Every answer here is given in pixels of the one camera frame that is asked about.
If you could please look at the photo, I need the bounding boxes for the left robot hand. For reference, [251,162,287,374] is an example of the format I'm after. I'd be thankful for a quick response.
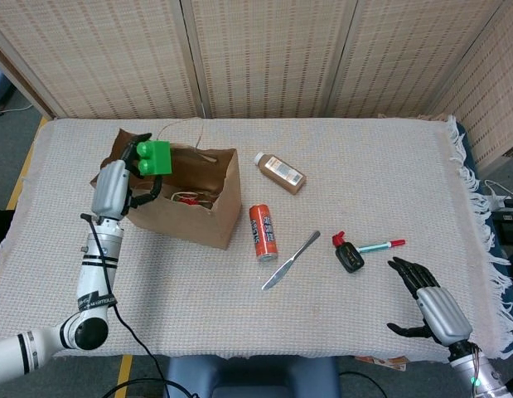
[91,132,164,221]

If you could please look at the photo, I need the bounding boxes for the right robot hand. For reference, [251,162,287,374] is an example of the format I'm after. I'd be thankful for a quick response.
[386,256,474,347]

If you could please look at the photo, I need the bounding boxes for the green toy brick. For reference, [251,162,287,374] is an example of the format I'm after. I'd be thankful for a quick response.
[135,140,173,177]

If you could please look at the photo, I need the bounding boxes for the brown paper bag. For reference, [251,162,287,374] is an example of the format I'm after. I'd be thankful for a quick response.
[90,128,242,250]

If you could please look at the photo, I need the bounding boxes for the orange printed packet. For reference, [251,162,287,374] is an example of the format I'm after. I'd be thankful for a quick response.
[354,355,408,371]

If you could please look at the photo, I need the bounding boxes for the teal marker pen red cap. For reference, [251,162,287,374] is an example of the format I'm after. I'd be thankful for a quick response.
[357,238,407,254]

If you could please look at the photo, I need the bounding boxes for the black sauce bottle red cap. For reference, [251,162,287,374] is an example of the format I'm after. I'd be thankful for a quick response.
[332,231,365,274]

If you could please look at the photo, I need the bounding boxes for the black box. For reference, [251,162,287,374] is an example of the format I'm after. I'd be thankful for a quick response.
[490,198,513,250]

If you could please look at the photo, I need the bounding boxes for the beige woven tablecloth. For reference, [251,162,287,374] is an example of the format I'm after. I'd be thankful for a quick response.
[0,115,513,360]

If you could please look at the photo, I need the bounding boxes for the orange soda can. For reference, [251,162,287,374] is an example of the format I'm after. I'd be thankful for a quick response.
[249,203,278,263]

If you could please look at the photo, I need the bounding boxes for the metal butter knife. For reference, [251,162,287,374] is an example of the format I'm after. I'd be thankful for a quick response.
[261,230,322,291]

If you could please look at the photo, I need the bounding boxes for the brown juice bottle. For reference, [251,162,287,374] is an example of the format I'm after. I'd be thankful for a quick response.
[254,151,307,196]

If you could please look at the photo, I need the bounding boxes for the woven folding screen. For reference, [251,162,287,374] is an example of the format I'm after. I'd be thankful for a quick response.
[0,0,513,167]

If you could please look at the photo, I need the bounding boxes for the black cable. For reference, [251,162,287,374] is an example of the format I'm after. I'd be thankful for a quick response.
[80,213,201,398]

